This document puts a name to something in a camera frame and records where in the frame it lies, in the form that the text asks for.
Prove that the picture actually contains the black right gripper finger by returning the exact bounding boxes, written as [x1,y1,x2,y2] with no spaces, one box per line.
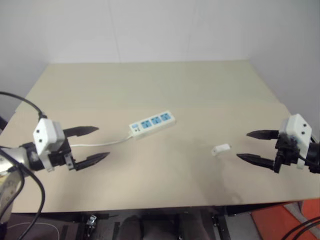
[246,129,281,141]
[235,152,276,172]

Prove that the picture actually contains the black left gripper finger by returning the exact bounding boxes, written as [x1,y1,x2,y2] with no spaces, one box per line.
[63,125,100,139]
[74,151,111,172]

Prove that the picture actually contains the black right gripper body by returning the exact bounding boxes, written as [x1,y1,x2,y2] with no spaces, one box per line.
[273,133,301,174]

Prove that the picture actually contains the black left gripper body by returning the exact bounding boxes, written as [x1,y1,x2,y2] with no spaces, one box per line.
[48,136,77,172]

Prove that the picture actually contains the small white plug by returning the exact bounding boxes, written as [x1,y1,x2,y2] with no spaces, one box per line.
[211,142,232,157]

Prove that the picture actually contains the white power strip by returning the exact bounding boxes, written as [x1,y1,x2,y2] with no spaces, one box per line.
[128,109,178,141]

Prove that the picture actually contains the orange floor mat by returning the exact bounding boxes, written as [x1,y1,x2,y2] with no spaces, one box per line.
[250,198,320,240]

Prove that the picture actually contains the small metal clamp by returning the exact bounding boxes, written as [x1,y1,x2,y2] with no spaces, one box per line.
[85,213,99,227]

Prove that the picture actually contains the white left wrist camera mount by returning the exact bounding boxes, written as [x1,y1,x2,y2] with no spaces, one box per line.
[33,118,62,172]

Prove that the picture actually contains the thin white floor cable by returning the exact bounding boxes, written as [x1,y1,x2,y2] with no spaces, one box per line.
[6,221,61,240]

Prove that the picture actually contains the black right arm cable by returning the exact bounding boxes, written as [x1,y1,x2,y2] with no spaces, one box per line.
[282,216,320,240]

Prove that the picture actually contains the black table frame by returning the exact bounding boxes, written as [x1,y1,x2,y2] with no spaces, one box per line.
[9,196,306,240]

